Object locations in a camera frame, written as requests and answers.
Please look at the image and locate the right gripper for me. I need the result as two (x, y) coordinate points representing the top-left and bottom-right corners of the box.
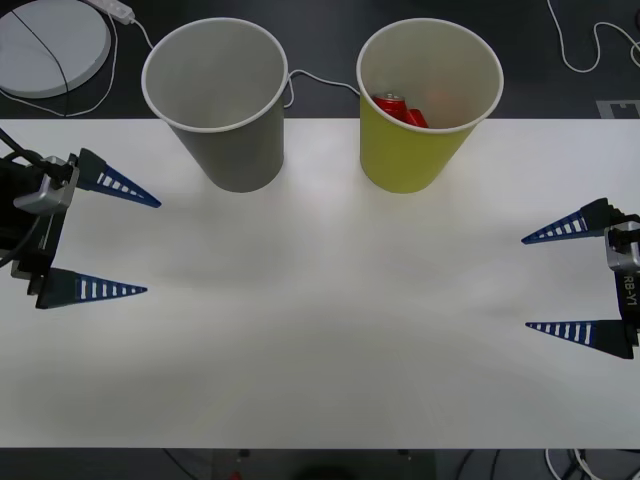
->
(520, 197), (640, 361)

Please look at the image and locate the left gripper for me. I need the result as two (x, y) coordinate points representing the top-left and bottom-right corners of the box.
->
(0, 147), (163, 311)

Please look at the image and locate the red drink can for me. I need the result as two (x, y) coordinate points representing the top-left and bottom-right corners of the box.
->
(371, 90), (410, 122)
(403, 108), (432, 130)

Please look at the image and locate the grey floor marker plate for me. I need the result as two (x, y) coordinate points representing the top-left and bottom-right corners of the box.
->
(596, 99), (640, 120)

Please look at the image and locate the grey plastic bin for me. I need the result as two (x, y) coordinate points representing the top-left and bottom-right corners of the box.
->
(140, 18), (289, 193)

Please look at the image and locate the round white disc base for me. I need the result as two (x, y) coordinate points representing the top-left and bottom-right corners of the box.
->
(0, 0), (113, 100)

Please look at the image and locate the yellow-green plastic bin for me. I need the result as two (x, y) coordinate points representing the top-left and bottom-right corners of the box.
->
(355, 18), (505, 195)

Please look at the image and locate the white power strip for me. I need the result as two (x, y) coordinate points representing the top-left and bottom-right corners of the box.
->
(82, 0), (136, 24)

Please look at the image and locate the thin black cable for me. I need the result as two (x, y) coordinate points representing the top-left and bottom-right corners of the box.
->
(11, 7), (72, 119)

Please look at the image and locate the white cable bundle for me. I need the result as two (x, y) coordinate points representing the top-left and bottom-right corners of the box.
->
(543, 448), (604, 480)

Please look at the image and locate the looping white cable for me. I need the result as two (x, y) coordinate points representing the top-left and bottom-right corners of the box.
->
(546, 0), (640, 74)

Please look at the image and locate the white power strip cable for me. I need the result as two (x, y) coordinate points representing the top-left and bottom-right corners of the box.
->
(130, 16), (362, 109)

